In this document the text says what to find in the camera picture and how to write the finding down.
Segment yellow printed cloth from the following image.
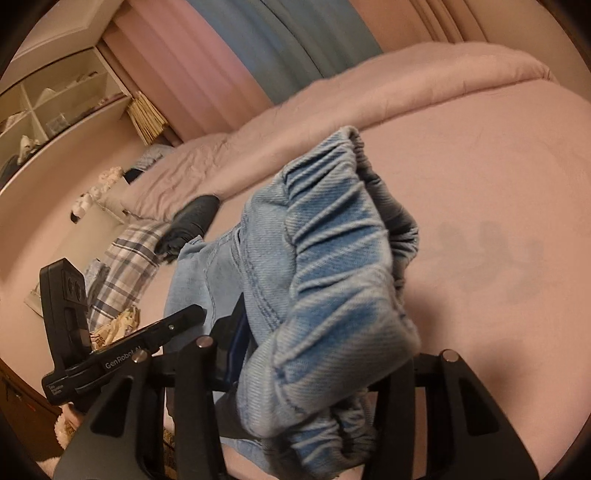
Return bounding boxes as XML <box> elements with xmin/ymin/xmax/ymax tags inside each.
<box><xmin>89</xmin><ymin>306</ymin><xmax>142</xmax><ymax>352</ymax></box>

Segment bed with pink sheet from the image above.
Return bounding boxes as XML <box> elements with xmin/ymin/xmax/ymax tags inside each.
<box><xmin>139</xmin><ymin>79</ymin><xmax>591</xmax><ymax>480</ymax></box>

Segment blue grey folded clothes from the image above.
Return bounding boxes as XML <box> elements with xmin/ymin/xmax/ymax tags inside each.
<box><xmin>83</xmin><ymin>260</ymin><xmax>110</xmax><ymax>302</ymax></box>

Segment blue checked cloth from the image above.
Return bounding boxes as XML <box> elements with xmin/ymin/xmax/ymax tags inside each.
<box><xmin>133</xmin><ymin>144</ymin><xmax>175</xmax><ymax>172</ymax></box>

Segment white plush toy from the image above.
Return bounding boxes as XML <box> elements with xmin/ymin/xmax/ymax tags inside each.
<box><xmin>71</xmin><ymin>167</ymin><xmax>124</xmax><ymax>225</ymax></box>

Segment blue curtain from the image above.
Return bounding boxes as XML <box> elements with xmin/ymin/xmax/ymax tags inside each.
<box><xmin>189</xmin><ymin>0</ymin><xmax>384</xmax><ymax>108</ymax></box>

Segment plaid pillow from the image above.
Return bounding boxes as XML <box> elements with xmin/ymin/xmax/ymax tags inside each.
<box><xmin>85</xmin><ymin>222</ymin><xmax>172</xmax><ymax>329</ymax></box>

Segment pink wrinkled pillow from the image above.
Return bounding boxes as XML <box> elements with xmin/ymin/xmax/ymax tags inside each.
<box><xmin>104</xmin><ymin>134</ymin><xmax>234</xmax><ymax>221</ymax></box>

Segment white fluffy cloth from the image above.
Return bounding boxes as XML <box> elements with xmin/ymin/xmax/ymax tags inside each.
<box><xmin>33</xmin><ymin>405</ymin><xmax>85</xmax><ymax>480</ymax></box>

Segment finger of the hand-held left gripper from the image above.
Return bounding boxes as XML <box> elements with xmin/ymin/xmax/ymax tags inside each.
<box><xmin>137</xmin><ymin>305</ymin><xmax>206</xmax><ymax>350</ymax></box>

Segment tan straw bundle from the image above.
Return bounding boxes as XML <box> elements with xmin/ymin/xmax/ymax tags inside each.
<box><xmin>126</xmin><ymin>90</ymin><xmax>170</xmax><ymax>142</ymax></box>

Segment white patterned cushion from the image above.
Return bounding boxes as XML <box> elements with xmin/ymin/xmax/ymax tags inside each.
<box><xmin>95</xmin><ymin>185</ymin><xmax>136</xmax><ymax>223</ymax></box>

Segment dark grey folded garment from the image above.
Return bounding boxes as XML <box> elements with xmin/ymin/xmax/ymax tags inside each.
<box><xmin>154</xmin><ymin>195</ymin><xmax>221</xmax><ymax>265</ymax></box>

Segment white shelf unit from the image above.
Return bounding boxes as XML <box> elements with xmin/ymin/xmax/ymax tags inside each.
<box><xmin>0</xmin><ymin>44</ymin><xmax>136</xmax><ymax>195</ymax></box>

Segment light blue denim pants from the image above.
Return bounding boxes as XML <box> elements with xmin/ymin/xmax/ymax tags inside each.
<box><xmin>164</xmin><ymin>126</ymin><xmax>423</xmax><ymax>480</ymax></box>

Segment pink duvet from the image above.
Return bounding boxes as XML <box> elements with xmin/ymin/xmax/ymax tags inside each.
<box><xmin>203</xmin><ymin>43</ymin><xmax>560</xmax><ymax>206</ymax></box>

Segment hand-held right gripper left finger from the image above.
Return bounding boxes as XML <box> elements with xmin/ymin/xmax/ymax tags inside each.
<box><xmin>53</xmin><ymin>295</ymin><xmax>248</xmax><ymax>480</ymax></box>

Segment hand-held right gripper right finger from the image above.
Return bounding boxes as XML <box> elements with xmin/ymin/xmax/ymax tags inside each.
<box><xmin>360</xmin><ymin>349</ymin><xmax>541</xmax><ymax>480</ymax></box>

